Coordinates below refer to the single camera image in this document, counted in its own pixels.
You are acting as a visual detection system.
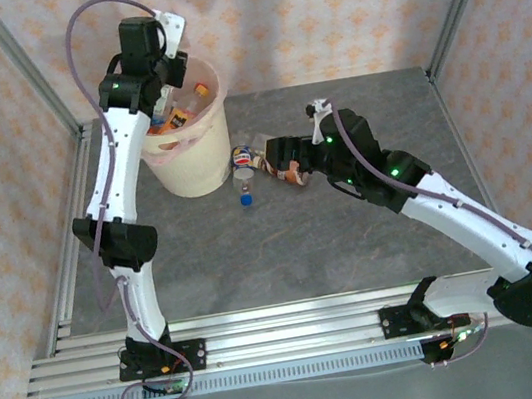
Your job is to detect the brown coffee drink bottle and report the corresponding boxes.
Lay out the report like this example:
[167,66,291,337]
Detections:
[251,146,316,196]

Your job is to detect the Pepsi bottle blue cap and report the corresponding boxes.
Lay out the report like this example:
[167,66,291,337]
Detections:
[228,141,262,209]

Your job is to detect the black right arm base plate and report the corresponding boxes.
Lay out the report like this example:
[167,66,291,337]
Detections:
[377,293,473,343]

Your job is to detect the yellow juice bottle orange label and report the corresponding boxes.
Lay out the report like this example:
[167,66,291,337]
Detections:
[160,80,216,133]

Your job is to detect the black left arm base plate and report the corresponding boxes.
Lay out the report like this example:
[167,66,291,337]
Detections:
[115,337,211,384]

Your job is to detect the cream plastic bin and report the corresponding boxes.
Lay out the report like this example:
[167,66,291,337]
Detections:
[122,47,241,205]

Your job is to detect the clear bottle green neck band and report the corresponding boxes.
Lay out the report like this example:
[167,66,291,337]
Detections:
[249,130,275,158]

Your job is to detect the small green circuit board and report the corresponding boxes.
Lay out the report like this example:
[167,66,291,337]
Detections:
[140,375,199,399]
[435,321,487,353]

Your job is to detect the aluminium frame post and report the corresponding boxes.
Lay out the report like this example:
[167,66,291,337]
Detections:
[415,0,525,84]
[0,0,85,151]

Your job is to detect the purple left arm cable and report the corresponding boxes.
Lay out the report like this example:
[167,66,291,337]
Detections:
[50,0,221,399]

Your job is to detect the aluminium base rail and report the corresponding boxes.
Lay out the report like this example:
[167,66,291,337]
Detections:
[18,263,532,399]

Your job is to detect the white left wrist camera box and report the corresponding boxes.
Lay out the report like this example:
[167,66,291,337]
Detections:
[151,4,193,61]

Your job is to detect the aluminium table side rail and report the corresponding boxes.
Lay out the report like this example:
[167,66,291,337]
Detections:
[14,120,128,356]
[425,55,532,291]

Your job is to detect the grey slotted cable duct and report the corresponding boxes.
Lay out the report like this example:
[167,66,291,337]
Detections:
[51,340,427,399]

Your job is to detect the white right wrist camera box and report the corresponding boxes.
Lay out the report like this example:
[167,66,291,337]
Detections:
[303,96,342,148]

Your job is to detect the pink plastic bin liner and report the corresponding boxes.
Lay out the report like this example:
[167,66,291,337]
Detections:
[125,47,235,168]

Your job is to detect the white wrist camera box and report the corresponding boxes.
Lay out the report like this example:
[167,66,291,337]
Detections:
[151,4,193,61]
[303,96,342,148]

